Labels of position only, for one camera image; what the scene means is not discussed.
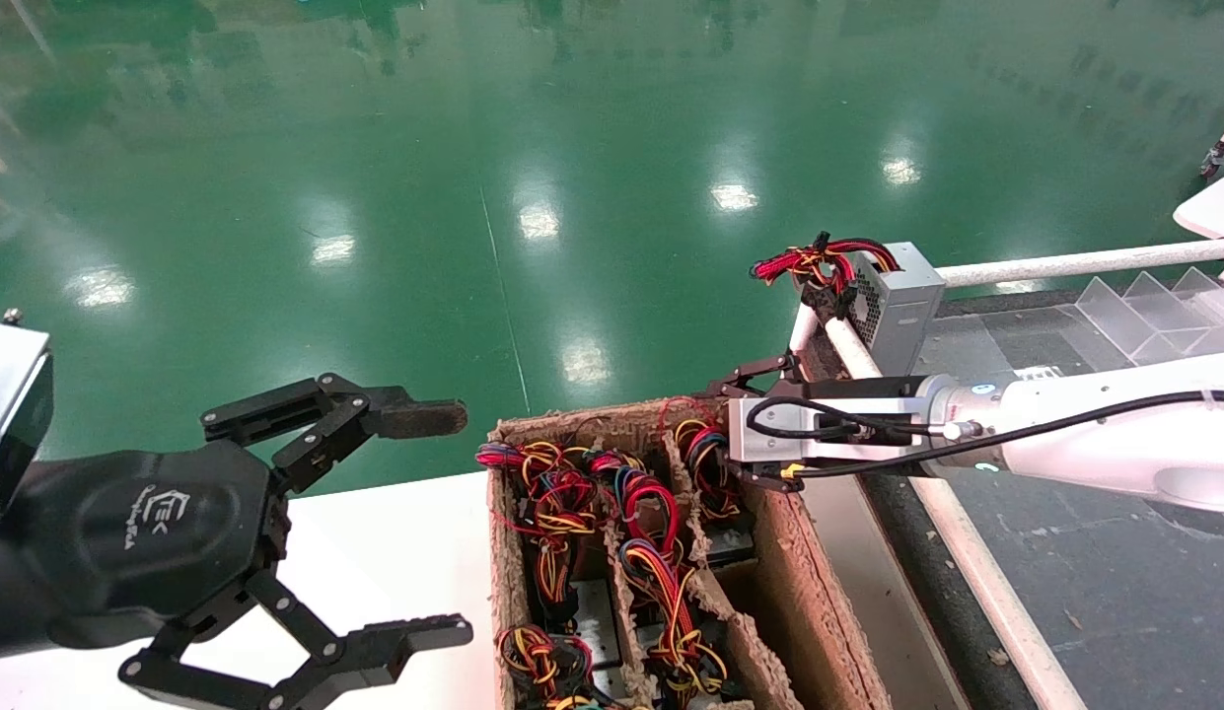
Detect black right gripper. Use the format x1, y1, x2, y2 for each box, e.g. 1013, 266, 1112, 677
705, 353, 930, 494

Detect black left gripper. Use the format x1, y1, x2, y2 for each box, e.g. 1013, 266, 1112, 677
10, 373, 474, 710

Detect grey power supply coloured wires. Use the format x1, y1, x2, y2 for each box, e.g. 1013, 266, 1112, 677
495, 623, 598, 710
584, 449, 684, 558
619, 538, 731, 706
476, 441, 620, 632
659, 397, 760, 568

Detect brown cardboard box with dividers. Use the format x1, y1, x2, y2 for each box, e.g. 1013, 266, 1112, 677
488, 394, 894, 710

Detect black pipe joint clamp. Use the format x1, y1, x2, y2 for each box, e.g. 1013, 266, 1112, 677
797, 279, 854, 324

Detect clear acrylic divider rack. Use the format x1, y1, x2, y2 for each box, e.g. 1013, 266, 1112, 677
1070, 266, 1224, 368

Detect white flat board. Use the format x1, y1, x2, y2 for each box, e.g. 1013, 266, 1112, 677
1172, 168, 1224, 241

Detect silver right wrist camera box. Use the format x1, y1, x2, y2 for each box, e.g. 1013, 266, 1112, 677
727, 394, 933, 466

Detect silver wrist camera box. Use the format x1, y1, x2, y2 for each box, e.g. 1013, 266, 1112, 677
727, 394, 933, 466
0, 318, 55, 533

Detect short white frame leg pipe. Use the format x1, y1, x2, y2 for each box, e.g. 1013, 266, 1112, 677
785, 301, 820, 360

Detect grey power supply red cables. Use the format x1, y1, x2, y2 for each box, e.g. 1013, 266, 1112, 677
750, 232, 946, 381

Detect long white frame pipe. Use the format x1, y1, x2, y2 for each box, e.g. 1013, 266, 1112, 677
935, 240, 1224, 289
824, 316, 1088, 710

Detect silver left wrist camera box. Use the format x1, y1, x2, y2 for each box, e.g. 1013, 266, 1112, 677
0, 318, 55, 533

